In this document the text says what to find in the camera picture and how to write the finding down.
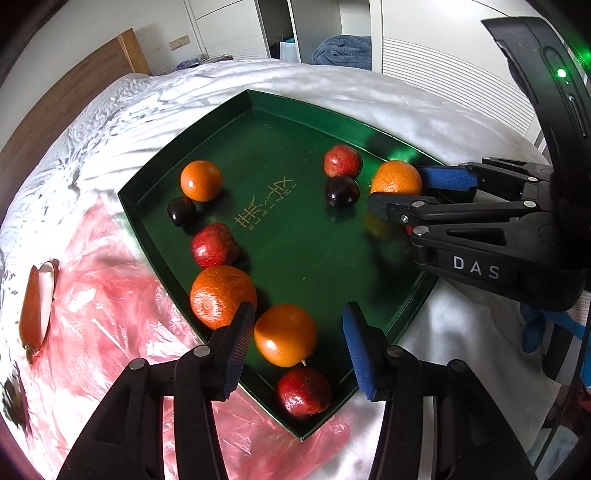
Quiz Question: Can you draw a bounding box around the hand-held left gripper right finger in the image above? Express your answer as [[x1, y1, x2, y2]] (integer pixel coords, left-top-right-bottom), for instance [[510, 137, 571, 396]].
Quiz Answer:
[[342, 302, 536, 480]]

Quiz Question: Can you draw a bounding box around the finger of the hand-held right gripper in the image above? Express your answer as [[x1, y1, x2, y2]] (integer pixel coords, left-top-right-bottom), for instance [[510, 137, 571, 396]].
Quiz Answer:
[[418, 157, 552, 195], [367, 193, 551, 237]]

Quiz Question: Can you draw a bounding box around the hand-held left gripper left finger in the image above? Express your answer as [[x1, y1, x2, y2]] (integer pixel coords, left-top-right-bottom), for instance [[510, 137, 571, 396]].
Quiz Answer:
[[58, 302, 256, 480]]

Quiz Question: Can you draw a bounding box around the orange mandarin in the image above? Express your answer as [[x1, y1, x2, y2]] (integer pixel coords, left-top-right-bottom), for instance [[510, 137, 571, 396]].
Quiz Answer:
[[370, 161, 423, 195], [180, 160, 223, 202], [253, 304, 318, 367], [189, 265, 257, 330]]

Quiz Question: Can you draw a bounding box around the dark purple plum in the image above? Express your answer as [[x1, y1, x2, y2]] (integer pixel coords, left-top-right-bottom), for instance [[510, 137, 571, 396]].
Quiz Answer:
[[324, 175, 361, 209], [167, 197, 197, 227]]

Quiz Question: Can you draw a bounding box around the green tray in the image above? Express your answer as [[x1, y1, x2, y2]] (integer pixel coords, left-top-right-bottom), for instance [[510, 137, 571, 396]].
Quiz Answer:
[[117, 89, 446, 441]]

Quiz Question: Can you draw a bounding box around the person's right hand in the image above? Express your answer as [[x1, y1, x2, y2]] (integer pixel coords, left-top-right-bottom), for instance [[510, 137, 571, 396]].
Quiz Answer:
[[521, 295, 591, 388]]

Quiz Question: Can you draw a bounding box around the pink plastic sheet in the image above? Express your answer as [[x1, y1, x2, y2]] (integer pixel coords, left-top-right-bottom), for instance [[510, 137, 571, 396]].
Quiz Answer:
[[0, 198, 352, 480]]

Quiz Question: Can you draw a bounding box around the white wardrobe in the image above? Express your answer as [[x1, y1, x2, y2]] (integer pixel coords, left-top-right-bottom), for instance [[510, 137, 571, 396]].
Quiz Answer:
[[185, 0, 555, 153]]

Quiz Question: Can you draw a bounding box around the blue blanket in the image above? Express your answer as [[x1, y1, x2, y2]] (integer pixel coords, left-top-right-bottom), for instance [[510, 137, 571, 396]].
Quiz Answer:
[[311, 34, 372, 71]]

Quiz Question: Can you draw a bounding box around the white bag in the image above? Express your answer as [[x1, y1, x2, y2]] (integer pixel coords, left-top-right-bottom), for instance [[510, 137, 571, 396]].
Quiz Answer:
[[277, 37, 301, 63]]

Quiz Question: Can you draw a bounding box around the white plate orange rim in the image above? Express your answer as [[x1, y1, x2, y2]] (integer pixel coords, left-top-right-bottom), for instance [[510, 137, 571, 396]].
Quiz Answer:
[[25, 259, 61, 358]]

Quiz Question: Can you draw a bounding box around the carrot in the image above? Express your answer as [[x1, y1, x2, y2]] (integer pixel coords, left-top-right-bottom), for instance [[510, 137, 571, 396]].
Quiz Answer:
[[18, 265, 52, 365]]

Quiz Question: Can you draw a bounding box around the leafy green vegetable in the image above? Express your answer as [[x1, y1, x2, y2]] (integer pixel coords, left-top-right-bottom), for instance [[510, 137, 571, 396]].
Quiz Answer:
[[1, 376, 29, 430]]

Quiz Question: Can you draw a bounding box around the wooden headboard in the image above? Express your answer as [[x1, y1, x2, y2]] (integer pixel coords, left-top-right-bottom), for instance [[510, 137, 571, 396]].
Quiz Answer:
[[0, 28, 153, 199]]

